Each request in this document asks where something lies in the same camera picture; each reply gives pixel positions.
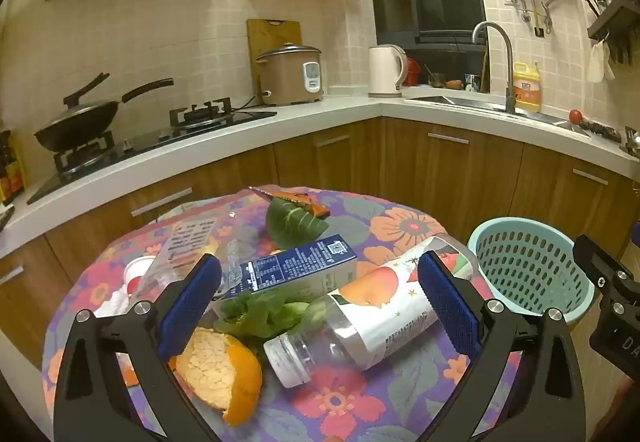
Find white tissue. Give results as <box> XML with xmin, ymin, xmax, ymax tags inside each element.
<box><xmin>92</xmin><ymin>289</ymin><xmax>136</xmax><ymax>320</ymax></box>

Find wooden cutting board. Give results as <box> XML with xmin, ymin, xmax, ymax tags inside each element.
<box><xmin>246</xmin><ymin>18</ymin><xmax>302</xmax><ymax>96</ymax></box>

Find orange peel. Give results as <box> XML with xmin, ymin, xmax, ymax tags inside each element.
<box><xmin>167</xmin><ymin>326</ymin><xmax>264</xmax><ymax>427</ymax></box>

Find pale hanging cloth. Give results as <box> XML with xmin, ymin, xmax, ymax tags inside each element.
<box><xmin>586</xmin><ymin>41</ymin><xmax>617</xmax><ymax>84</ymax></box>

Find floral tablecloth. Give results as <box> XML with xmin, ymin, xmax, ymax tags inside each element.
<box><xmin>42</xmin><ymin>186</ymin><xmax>526</xmax><ymax>442</ymax></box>

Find green bok choy leaves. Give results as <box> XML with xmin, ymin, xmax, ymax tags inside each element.
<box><xmin>214</xmin><ymin>289</ymin><xmax>326</xmax><ymax>340</ymax></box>

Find black gas stove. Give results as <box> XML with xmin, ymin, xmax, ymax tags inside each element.
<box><xmin>26</xmin><ymin>97</ymin><xmax>278</xmax><ymax>205</ymax></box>

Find black wok lid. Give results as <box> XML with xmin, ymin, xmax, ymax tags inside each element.
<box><xmin>36</xmin><ymin>72</ymin><xmax>121</xmax><ymax>132</ymax></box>

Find water heater pipes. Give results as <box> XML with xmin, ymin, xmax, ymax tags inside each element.
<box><xmin>501</xmin><ymin>0</ymin><xmax>560</xmax><ymax>38</ymax></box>

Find blue milk carton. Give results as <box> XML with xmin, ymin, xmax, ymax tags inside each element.
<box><xmin>212</xmin><ymin>233</ymin><xmax>358</xmax><ymax>318</ymax></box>

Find clear plastic bag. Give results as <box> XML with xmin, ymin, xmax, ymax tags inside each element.
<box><xmin>135</xmin><ymin>215</ymin><xmax>266</xmax><ymax>308</ymax></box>

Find light blue plastic basket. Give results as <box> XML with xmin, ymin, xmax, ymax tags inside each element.
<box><xmin>467</xmin><ymin>217</ymin><xmax>596</xmax><ymax>325</ymax></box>

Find white electric kettle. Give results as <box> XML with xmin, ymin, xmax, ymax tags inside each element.
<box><xmin>368</xmin><ymin>44</ymin><xmax>408</xmax><ymax>98</ymax></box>

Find large green leaf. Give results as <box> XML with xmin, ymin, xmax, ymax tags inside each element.
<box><xmin>264</xmin><ymin>199</ymin><xmax>329</xmax><ymax>250</ymax></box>

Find small white red cup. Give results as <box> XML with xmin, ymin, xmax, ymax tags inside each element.
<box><xmin>122</xmin><ymin>255</ymin><xmax>157</xmax><ymax>295</ymax></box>

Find steel kitchen sink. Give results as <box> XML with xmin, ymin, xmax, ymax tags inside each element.
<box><xmin>405</xmin><ymin>95</ymin><xmax>591</xmax><ymax>138</ymax></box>

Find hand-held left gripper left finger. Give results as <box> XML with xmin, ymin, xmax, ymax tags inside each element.
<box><xmin>52</xmin><ymin>252</ymin><xmax>223</xmax><ymax>442</ymax></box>

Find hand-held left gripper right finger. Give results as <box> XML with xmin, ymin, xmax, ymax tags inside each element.
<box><xmin>417</xmin><ymin>249</ymin><xmax>588</xmax><ymax>442</ymax></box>

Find yellow detergent bottle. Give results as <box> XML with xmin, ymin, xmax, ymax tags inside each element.
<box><xmin>512</xmin><ymin>61</ymin><xmax>542</xmax><ymax>114</ymax></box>

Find kitchen counter with wooden cabinets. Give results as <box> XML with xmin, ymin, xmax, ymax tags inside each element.
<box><xmin>0</xmin><ymin>85</ymin><xmax>640</xmax><ymax>373</ymax></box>

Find steel kitchen faucet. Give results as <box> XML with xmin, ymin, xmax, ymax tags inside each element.
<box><xmin>471</xmin><ymin>21</ymin><xmax>517</xmax><ymax>114</ymax></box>

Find dark wall shelf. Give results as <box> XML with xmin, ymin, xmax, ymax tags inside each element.
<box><xmin>587</xmin><ymin>2</ymin><xmax>640</xmax><ymax>63</ymax></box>

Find rice cooker power cable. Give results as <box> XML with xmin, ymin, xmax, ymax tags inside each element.
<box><xmin>230</xmin><ymin>90</ymin><xmax>268</xmax><ymax>113</ymax></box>

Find black wok pan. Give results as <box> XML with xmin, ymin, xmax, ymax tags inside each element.
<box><xmin>34</xmin><ymin>78</ymin><xmax>175</xmax><ymax>153</ymax></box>

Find orange snack wrapper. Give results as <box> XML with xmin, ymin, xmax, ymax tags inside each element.
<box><xmin>248</xmin><ymin>185</ymin><xmax>332</xmax><ymax>219</ymax></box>

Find clear peach-label plastic bottle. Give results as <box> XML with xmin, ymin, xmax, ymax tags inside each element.
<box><xmin>262</xmin><ymin>232</ymin><xmax>481</xmax><ymax>389</ymax></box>

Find dark long brush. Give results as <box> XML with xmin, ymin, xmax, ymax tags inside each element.
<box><xmin>580</xmin><ymin>119</ymin><xmax>623</xmax><ymax>143</ymax></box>

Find brown rice cooker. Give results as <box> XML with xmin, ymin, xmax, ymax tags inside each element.
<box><xmin>256</xmin><ymin>42</ymin><xmax>326</xmax><ymax>106</ymax></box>

